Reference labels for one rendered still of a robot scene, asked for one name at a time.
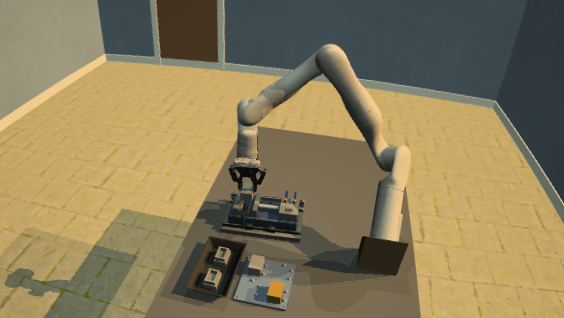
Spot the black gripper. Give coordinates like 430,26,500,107
229,165,266,193

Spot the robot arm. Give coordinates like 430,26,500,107
233,44,411,241

